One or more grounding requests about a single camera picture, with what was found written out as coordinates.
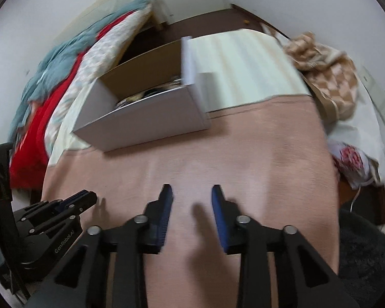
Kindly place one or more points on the blue-grey quilt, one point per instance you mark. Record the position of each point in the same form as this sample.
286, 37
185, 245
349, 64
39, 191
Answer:
61, 57

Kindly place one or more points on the plastic bag with red print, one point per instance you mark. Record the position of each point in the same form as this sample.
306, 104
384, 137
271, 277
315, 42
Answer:
349, 157

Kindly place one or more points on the wooden bed frame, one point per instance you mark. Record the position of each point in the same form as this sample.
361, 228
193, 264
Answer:
160, 25

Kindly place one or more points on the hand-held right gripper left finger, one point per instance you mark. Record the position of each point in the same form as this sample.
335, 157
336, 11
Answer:
165, 213

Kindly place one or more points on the black smart watch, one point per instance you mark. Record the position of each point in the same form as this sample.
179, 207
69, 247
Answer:
152, 92

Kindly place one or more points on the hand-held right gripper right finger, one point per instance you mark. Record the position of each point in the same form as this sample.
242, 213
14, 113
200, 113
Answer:
219, 213

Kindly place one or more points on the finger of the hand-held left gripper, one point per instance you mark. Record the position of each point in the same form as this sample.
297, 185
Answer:
57, 219
51, 203

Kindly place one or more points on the white cardboard box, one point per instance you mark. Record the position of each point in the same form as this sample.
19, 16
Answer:
147, 118

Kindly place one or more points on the white cloth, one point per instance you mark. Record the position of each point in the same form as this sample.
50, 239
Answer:
359, 128

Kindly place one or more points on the white power strip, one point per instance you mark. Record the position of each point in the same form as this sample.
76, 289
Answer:
378, 89

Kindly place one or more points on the pink and striped tablecloth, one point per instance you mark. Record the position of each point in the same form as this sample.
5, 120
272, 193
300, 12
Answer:
260, 150

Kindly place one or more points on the beige checkered blanket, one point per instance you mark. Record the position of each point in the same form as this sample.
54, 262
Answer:
333, 80

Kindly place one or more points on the grey checkered bedsheet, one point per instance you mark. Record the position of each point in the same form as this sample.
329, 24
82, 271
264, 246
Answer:
112, 45

